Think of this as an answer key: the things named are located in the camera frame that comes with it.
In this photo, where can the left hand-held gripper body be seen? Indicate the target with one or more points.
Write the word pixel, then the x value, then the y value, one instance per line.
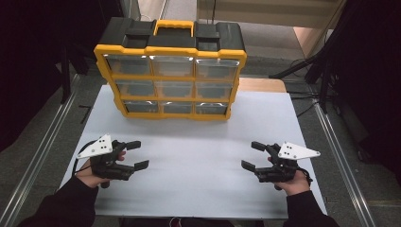
pixel 110 170

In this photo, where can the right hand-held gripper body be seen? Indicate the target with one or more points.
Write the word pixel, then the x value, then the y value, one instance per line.
pixel 275 175

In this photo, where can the clear plastic screw drawer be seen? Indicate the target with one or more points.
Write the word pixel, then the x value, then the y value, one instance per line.
pixel 174 89

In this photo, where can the yellow black organizer cabinet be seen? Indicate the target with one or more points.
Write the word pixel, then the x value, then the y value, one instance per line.
pixel 171 38

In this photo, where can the person's right hand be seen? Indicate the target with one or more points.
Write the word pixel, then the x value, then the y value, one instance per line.
pixel 296 187

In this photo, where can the person's left hand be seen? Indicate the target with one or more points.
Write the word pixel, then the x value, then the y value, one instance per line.
pixel 85 176

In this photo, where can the white table cover sheet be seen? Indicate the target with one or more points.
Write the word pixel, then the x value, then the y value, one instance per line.
pixel 195 195

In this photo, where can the person's lap dark clothing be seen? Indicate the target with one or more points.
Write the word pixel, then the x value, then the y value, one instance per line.
pixel 205 223

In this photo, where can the grid of clear plastic drawers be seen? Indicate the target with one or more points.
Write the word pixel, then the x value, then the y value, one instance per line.
pixel 129 65

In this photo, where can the black metal stand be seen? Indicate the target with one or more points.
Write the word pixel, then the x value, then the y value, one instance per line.
pixel 323 82
pixel 65 78

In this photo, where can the black curtain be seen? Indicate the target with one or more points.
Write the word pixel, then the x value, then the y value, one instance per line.
pixel 28 63
pixel 375 78

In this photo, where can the beige cabinet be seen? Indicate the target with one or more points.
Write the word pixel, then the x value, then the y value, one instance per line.
pixel 268 12

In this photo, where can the aluminium floor rail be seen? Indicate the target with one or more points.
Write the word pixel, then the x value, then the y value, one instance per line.
pixel 343 164
pixel 41 157

